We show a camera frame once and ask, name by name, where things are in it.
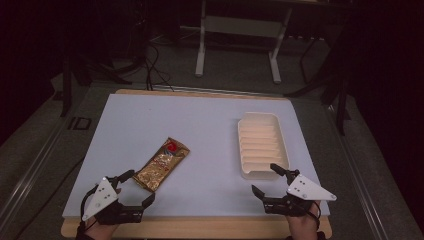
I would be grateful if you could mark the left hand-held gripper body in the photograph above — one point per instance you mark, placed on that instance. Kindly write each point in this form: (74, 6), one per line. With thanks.
(101, 196)

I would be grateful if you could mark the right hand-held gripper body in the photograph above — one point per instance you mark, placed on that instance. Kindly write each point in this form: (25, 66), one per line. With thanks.
(305, 191)

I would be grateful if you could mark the cream ribbed plastic tray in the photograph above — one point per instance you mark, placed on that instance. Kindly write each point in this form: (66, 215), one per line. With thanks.
(261, 145)

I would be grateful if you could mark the gold foil snack packet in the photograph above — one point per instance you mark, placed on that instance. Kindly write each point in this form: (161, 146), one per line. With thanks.
(163, 163)

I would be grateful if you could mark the person's left hand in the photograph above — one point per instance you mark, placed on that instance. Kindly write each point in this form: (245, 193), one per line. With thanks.
(100, 230)

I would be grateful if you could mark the person's right hand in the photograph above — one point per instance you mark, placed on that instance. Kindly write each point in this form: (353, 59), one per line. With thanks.
(303, 225)

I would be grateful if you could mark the pale blue table mat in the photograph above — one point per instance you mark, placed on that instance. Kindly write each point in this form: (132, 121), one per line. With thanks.
(206, 133)

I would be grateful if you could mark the black tripod stand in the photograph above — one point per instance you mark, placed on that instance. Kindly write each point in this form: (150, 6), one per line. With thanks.
(333, 80)
(83, 73)

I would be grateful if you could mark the grey metal floor rail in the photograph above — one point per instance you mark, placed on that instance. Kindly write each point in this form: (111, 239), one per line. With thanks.
(30, 170)
(360, 180)

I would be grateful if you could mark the white metal stand frame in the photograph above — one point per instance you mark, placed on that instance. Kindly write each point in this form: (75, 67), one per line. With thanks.
(240, 26)

